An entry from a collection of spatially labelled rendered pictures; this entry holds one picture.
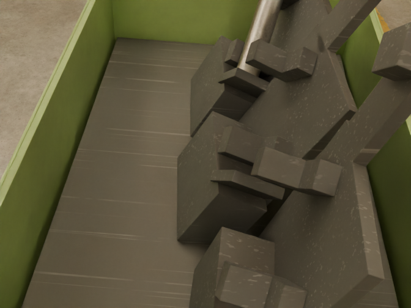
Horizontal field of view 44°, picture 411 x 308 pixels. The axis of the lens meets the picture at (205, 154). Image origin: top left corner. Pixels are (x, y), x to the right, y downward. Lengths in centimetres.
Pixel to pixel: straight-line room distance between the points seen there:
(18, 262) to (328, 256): 30
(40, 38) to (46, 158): 199
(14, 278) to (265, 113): 32
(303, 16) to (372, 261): 39
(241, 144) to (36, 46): 204
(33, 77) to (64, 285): 181
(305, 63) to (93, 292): 32
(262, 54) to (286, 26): 14
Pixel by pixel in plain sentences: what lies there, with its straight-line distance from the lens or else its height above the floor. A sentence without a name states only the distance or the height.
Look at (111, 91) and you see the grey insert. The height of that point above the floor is 85.
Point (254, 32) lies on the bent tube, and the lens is 65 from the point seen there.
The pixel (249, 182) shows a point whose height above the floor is 96.
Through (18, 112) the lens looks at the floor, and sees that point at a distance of 213.
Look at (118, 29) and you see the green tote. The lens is 89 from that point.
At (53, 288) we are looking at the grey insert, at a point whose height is 85.
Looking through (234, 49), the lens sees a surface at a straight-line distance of 66.
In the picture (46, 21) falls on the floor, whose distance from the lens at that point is 269.
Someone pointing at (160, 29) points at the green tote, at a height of 87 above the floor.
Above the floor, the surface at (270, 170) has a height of 101.
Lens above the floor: 131
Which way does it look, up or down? 44 degrees down
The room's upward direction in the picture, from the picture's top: 4 degrees clockwise
